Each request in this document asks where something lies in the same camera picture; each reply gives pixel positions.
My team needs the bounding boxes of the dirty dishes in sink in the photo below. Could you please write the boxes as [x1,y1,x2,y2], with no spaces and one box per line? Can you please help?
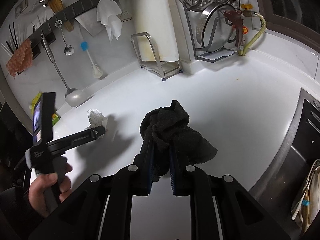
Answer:
[291,159,319,236]

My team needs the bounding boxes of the white cutting board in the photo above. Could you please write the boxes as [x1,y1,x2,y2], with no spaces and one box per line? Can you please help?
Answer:
[131,0,180,62]

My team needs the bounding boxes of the steel cutting board rack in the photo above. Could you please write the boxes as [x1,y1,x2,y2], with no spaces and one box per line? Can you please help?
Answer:
[131,32,183,81]

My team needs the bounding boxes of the blue white bottle brush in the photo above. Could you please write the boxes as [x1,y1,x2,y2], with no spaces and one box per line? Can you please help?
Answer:
[80,41,103,79]

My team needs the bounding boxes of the small steel spoon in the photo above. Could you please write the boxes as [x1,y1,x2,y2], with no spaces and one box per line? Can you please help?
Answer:
[55,20,74,56]

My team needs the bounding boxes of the steel cleaver blade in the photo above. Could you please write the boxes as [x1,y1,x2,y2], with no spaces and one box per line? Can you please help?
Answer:
[75,8,104,37]

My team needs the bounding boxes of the person's left hand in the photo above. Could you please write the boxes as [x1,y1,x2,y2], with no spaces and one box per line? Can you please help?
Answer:
[28,172,72,217]

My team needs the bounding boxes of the steel ladle spatula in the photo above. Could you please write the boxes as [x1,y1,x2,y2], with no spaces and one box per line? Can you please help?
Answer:
[41,35,87,107]

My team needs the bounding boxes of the orange patterned dish cloth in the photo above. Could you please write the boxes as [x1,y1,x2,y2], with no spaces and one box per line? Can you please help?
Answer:
[6,38,33,78]

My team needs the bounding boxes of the white paper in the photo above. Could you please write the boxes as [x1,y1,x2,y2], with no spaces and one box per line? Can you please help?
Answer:
[87,109,108,132]

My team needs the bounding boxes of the dark grey cloth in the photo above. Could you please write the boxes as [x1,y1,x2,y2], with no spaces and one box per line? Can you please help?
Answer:
[139,100,217,182]

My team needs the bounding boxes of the steel pot lid rack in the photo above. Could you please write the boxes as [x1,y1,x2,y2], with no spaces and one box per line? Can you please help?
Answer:
[184,3,244,63]

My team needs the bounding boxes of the steel kitchen sink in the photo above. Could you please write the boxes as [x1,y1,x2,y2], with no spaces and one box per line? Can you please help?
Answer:
[249,89,319,239]

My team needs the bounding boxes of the black wall utensil rail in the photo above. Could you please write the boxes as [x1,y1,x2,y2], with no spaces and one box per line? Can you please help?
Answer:
[29,0,100,58]

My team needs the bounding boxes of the white hanging towel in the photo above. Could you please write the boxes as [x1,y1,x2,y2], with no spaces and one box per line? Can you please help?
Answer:
[97,0,123,42]

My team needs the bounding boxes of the yellow gas hose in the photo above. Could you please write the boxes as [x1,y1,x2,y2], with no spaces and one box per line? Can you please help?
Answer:
[237,3,267,56]

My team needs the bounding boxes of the phone on left gripper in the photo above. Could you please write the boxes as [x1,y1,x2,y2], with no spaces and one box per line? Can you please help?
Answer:
[33,92,56,145]

